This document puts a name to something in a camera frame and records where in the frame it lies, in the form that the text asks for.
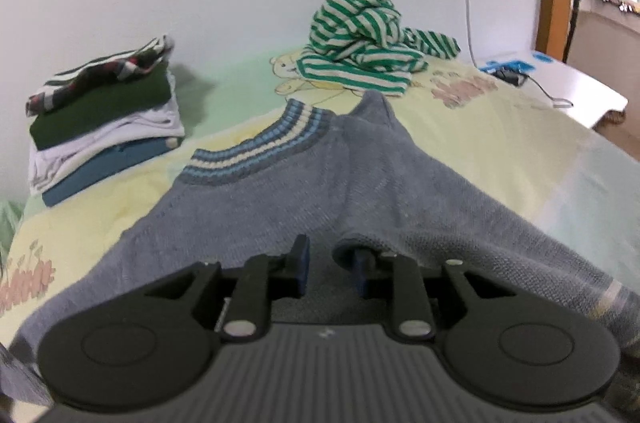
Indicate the blue-grey knitted sweater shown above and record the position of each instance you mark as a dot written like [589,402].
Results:
[310,188]

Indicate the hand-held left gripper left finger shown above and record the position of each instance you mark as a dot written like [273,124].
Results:
[301,265]

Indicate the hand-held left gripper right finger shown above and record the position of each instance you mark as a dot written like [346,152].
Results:
[359,275]

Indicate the printed pastel baby blanket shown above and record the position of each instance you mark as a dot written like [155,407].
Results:
[500,143]

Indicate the folded plaid garment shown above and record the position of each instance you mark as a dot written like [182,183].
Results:
[100,75]

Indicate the green white striped garment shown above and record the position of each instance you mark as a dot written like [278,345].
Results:
[360,38]

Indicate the folded blue garment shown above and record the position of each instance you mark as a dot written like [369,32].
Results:
[100,170]

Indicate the blue packet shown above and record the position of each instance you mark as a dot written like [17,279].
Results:
[505,66]

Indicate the white side table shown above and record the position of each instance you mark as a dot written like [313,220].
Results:
[575,88]

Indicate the folded white garment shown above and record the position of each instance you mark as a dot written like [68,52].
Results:
[110,140]

